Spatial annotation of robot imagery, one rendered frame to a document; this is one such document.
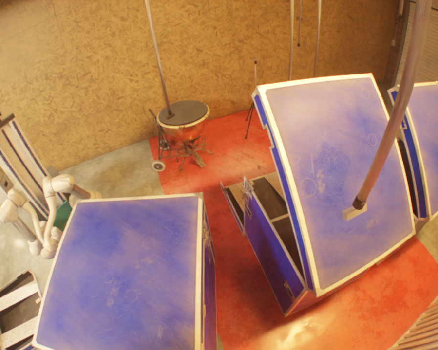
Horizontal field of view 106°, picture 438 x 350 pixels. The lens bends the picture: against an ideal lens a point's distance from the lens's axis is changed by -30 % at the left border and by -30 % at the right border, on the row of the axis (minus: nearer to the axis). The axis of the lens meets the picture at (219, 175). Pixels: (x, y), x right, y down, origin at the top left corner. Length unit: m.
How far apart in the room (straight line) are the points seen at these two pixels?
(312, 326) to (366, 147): 1.65
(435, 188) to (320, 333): 1.58
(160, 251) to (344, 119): 1.30
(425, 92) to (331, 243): 1.52
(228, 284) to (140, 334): 1.33
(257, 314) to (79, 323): 1.54
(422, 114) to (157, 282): 2.16
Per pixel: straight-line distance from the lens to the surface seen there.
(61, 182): 2.15
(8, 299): 3.56
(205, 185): 3.15
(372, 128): 1.55
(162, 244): 1.44
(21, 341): 3.26
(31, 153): 2.54
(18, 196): 2.36
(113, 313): 1.39
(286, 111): 1.22
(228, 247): 2.58
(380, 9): 6.82
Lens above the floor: 2.28
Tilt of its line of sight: 44 degrees down
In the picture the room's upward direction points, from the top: 7 degrees counter-clockwise
